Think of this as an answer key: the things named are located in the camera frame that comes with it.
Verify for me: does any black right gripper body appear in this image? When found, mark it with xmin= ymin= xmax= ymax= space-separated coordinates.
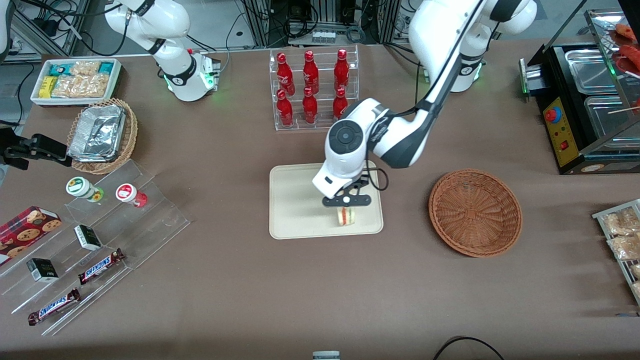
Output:
xmin=0 ymin=127 xmax=23 ymax=153

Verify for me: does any triangular sandwich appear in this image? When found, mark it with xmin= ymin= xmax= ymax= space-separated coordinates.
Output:
xmin=335 ymin=205 xmax=357 ymax=227

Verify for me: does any beige plastic tray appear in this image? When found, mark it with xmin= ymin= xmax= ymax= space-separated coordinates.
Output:
xmin=269 ymin=160 xmax=385 ymax=240

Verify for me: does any light wicker basket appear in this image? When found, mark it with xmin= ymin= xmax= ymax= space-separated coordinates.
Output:
xmin=66 ymin=98 xmax=139 ymax=175

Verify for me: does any brown wicker basket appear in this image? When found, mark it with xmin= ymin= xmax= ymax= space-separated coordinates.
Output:
xmin=428 ymin=169 xmax=524 ymax=259

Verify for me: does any stack of foil containers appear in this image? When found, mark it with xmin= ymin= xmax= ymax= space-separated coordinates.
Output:
xmin=68 ymin=104 xmax=126 ymax=163

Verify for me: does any green capped white jar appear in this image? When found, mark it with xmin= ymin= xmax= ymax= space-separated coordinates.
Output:
xmin=65 ymin=176 xmax=105 ymax=204

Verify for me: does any clear acrylic bottle rack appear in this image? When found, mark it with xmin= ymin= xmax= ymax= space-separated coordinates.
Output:
xmin=268 ymin=44 xmax=360 ymax=132

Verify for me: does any large rice cracker bag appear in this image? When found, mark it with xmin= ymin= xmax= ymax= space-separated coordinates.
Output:
xmin=51 ymin=74 xmax=110 ymax=99

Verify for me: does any red cookie box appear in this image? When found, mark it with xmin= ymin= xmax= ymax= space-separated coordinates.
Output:
xmin=0 ymin=205 xmax=62 ymax=267

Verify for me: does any red cola bottle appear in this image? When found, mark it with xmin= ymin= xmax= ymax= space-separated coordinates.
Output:
xmin=276 ymin=89 xmax=295 ymax=128
xmin=333 ymin=48 xmax=351 ymax=93
xmin=302 ymin=50 xmax=320 ymax=95
xmin=301 ymin=86 xmax=319 ymax=125
xmin=276 ymin=52 xmax=296 ymax=97
xmin=332 ymin=87 xmax=350 ymax=121

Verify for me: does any small rice cracker bag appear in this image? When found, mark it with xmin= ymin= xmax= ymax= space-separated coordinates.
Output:
xmin=70 ymin=60 xmax=102 ymax=77

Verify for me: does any red capped white jar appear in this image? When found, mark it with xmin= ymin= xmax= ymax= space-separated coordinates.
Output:
xmin=115 ymin=183 xmax=149 ymax=209

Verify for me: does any small black box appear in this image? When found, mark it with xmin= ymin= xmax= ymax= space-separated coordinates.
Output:
xmin=73 ymin=224 xmax=103 ymax=252
xmin=26 ymin=257 xmax=60 ymax=284

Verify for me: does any white rectangular snack bin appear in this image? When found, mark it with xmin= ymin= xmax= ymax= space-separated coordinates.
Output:
xmin=30 ymin=57 xmax=124 ymax=108

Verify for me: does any clear acrylic step shelf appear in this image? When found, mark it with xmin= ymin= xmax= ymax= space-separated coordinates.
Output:
xmin=0 ymin=159 xmax=191 ymax=337

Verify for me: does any snickers chocolate bar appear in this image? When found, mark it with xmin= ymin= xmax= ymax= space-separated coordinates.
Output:
xmin=27 ymin=288 xmax=81 ymax=326
xmin=78 ymin=248 xmax=125 ymax=285

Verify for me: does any black food warmer machine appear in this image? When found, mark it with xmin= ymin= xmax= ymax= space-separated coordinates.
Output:
xmin=519 ymin=9 xmax=640 ymax=176

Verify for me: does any steel warmer pan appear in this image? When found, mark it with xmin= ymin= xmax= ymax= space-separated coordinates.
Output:
xmin=564 ymin=48 xmax=619 ymax=96
xmin=583 ymin=95 xmax=640 ymax=142

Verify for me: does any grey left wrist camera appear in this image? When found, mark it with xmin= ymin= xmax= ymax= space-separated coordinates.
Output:
xmin=321 ymin=193 xmax=373 ymax=209

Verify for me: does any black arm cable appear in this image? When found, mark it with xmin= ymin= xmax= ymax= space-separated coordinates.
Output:
xmin=362 ymin=0 xmax=493 ymax=193

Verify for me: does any black looped floor cable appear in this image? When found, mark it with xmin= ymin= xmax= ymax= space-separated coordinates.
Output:
xmin=432 ymin=336 xmax=507 ymax=360

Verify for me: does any steel wire rack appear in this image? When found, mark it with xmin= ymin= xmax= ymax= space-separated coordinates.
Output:
xmin=592 ymin=198 xmax=640 ymax=307

